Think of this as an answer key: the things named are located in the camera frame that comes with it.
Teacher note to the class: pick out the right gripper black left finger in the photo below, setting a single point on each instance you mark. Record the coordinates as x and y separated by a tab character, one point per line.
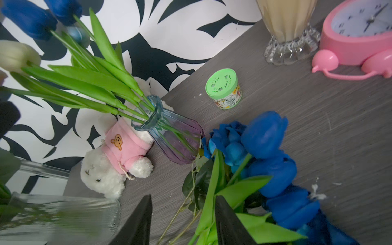
136	230

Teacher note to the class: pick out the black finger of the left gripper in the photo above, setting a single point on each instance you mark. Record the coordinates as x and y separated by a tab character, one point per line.
8	117

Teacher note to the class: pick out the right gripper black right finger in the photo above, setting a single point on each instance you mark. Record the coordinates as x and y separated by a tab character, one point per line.
230	230

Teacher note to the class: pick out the picked blue tulip bunch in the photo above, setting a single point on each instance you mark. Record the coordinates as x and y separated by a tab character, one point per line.
260	191

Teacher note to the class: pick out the single blue rose stem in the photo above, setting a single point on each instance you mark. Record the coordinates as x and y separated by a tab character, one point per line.
218	159

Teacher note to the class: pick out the yellow ruffled glass vase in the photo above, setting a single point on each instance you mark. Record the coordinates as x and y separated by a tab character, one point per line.
292	36

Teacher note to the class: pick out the dark purple glass vase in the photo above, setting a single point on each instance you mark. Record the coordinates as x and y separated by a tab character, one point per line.
179	137

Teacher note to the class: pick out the clear glass vase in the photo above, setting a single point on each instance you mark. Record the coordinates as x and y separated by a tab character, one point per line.
53	218

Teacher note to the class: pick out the white plush toy pink shirt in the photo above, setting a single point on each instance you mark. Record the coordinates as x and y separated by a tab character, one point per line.
121	156

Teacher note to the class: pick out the blue white tulip bunch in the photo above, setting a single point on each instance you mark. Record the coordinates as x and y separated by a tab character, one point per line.
96	79

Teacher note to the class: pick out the small green cup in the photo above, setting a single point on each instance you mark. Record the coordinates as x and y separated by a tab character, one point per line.
223	88

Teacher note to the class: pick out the pink alarm clock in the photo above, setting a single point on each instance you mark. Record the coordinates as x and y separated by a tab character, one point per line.
356	41

